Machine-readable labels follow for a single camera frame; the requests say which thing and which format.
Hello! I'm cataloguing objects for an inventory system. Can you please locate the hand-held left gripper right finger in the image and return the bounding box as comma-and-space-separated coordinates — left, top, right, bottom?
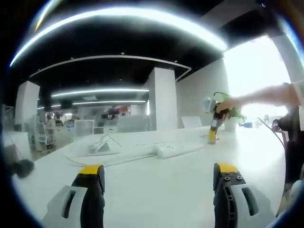
213, 162, 273, 228

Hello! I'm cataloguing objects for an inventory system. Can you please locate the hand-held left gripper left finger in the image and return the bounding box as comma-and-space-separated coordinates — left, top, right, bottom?
41, 164, 106, 228

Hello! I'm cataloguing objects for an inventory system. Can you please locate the white power strip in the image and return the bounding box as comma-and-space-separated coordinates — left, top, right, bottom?
155, 141, 205, 159

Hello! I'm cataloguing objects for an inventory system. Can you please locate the white desk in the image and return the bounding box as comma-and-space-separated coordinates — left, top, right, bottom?
11, 125, 289, 228

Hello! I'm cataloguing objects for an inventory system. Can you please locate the white desk partition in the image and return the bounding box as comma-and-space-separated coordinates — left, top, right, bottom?
117, 114, 151, 133

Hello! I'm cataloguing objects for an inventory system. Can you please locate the short ceiling light strip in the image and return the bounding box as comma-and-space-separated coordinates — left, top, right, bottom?
72, 100, 147, 105

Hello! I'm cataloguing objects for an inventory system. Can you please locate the long ceiling light strip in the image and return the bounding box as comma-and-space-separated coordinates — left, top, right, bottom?
50, 88, 151, 98

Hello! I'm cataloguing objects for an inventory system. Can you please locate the person's right hand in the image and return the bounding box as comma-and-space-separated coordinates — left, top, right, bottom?
215, 96, 241, 114

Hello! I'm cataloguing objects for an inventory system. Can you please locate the white flat panel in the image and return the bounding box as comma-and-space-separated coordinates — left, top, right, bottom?
181, 115, 203, 129

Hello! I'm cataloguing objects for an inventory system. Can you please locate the potted green plant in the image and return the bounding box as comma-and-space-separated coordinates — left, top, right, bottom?
213, 91, 247, 133

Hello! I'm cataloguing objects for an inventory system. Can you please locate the wide white pillar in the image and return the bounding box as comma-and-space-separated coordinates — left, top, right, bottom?
144, 66, 179, 132

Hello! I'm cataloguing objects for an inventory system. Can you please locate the person's leg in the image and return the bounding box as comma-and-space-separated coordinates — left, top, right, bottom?
276, 180, 304, 218

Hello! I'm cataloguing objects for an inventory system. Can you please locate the white mesh chair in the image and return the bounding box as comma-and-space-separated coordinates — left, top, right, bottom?
74, 119, 96, 138

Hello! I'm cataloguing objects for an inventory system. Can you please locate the small black object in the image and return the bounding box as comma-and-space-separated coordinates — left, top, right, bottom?
12, 159, 36, 178

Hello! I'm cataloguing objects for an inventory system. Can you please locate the white office chair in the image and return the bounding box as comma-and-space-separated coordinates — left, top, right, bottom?
35, 122, 57, 151

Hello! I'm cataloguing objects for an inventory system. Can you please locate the narrow white pillar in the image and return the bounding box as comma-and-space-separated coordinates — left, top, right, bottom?
15, 80, 41, 126

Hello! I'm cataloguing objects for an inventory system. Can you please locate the wide curved ceiling light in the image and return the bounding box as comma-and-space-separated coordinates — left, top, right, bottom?
9, 6, 229, 70

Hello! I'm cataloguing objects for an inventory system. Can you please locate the white power strip cable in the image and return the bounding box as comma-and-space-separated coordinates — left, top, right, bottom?
64, 147, 159, 167

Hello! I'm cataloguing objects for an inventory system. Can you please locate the white wire stand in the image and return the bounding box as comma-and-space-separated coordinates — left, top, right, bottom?
88, 133, 122, 153

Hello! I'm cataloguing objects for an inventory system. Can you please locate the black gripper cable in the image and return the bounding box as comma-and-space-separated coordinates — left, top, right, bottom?
257, 115, 286, 148

